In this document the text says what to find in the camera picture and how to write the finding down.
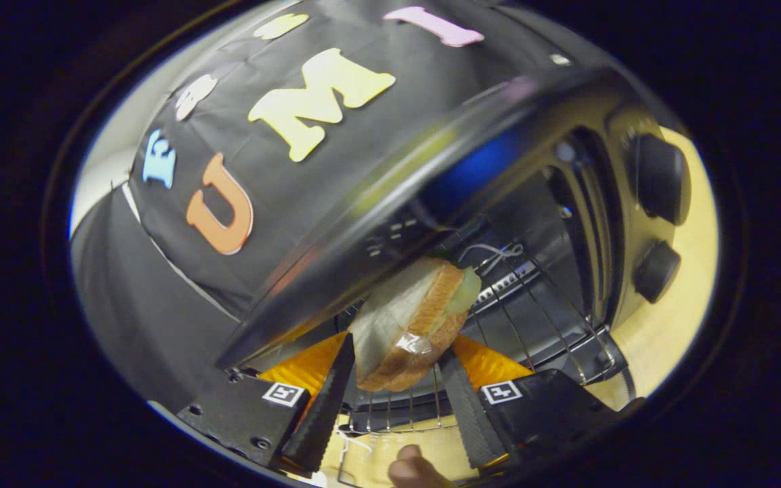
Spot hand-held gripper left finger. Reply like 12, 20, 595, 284
177, 332, 357, 474

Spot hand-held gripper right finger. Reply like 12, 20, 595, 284
437, 335, 642, 470

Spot sandwich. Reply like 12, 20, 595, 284
348, 258, 483, 392

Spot black toaster oven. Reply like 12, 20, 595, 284
218, 64, 693, 485

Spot black backdrop cloth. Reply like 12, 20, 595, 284
72, 0, 567, 414

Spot white string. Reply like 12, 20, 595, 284
458, 243, 524, 273

